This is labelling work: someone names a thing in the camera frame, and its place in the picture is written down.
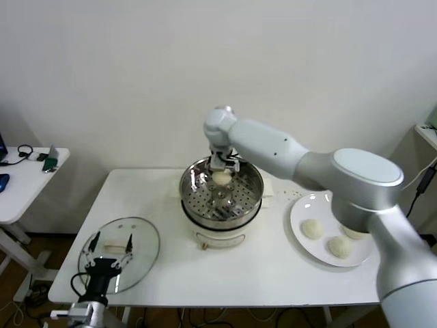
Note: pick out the pale green box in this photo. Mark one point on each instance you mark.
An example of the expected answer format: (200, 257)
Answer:
(433, 116)

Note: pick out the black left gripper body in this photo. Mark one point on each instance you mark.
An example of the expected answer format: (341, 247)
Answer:
(100, 273)

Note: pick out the perforated steel steamer basket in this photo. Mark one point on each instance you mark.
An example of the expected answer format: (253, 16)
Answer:
(251, 191)

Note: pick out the white steamed baozi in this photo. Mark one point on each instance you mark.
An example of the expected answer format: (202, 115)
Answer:
(355, 235)
(221, 179)
(311, 229)
(339, 246)

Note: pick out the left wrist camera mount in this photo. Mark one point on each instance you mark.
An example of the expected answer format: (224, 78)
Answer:
(80, 309)

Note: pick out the white oval plate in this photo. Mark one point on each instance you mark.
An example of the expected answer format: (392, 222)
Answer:
(307, 212)

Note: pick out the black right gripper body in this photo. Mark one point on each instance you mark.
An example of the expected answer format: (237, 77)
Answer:
(233, 162)

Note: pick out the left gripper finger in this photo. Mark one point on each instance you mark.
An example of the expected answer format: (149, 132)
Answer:
(129, 243)
(95, 241)

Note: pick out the white electric cooking pot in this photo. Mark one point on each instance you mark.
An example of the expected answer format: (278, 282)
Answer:
(218, 238)

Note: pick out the small black item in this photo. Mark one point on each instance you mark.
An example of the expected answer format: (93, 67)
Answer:
(41, 158)

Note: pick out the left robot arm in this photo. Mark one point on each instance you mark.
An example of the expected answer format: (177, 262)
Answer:
(97, 314)

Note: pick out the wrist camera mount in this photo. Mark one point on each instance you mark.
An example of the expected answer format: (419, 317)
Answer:
(80, 309)
(218, 162)

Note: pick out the white shelf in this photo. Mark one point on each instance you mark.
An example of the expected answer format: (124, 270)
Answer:
(426, 135)

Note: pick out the blue computer mouse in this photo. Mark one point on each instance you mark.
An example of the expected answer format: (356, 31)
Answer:
(4, 181)

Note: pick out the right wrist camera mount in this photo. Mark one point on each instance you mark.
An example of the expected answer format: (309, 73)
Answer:
(218, 162)

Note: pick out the dark laptop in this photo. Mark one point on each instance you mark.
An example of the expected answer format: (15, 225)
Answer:
(2, 147)

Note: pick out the white side desk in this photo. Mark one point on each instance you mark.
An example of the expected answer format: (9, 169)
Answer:
(30, 184)

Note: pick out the round glass lid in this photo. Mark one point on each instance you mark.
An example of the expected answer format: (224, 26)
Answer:
(143, 239)

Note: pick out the green and grey device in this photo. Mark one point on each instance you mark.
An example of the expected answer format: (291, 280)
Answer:
(51, 162)

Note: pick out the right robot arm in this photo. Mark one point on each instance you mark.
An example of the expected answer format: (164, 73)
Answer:
(266, 143)

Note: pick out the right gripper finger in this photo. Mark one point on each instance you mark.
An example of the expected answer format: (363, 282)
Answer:
(211, 173)
(235, 172)

